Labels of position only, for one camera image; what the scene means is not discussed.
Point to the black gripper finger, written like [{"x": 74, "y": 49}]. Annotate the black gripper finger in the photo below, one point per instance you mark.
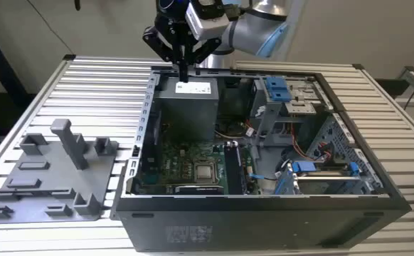
[
  {"x": 159, "y": 42},
  {"x": 205, "y": 49}
]

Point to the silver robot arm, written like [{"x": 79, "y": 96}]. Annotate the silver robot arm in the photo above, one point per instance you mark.
[{"x": 253, "y": 29}]

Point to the blue disk carrier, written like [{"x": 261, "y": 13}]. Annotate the blue disk carrier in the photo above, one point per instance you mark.
[{"x": 277, "y": 89}]

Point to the grey power supply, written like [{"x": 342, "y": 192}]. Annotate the grey power supply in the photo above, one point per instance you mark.
[{"x": 186, "y": 114}]

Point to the black table corner cap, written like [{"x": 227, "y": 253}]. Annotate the black table corner cap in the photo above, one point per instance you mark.
[
  {"x": 358, "y": 66},
  {"x": 412, "y": 68},
  {"x": 68, "y": 56}
]

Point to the black hanging plug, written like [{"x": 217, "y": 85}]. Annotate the black hanging plug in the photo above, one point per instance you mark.
[{"x": 76, "y": 5}]

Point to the silver disk drive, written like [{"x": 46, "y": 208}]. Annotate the silver disk drive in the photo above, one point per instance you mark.
[{"x": 301, "y": 88}]

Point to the grey metal drive cage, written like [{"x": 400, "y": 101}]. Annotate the grey metal drive cage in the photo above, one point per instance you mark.
[{"x": 271, "y": 114}]

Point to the black round fan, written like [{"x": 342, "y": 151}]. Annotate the black round fan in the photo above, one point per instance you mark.
[{"x": 234, "y": 128}]

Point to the green motherboard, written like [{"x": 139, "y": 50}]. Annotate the green motherboard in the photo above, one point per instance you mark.
[{"x": 178, "y": 160}]

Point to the silver CPU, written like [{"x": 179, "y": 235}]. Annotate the silver CPU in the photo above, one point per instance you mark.
[{"x": 206, "y": 172}]

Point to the hard disk in blue carrier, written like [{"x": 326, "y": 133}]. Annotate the hard disk in blue carrier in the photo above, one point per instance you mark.
[{"x": 303, "y": 167}]

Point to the black graphics card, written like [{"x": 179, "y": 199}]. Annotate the black graphics card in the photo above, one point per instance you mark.
[{"x": 199, "y": 189}]

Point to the black box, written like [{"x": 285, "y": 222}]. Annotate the black box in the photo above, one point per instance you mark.
[{"x": 392, "y": 89}]

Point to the grey parts rack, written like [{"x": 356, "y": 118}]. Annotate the grey parts rack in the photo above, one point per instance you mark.
[{"x": 60, "y": 170}]

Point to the black PC case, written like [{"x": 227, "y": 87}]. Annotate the black PC case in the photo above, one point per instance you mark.
[{"x": 229, "y": 224}]

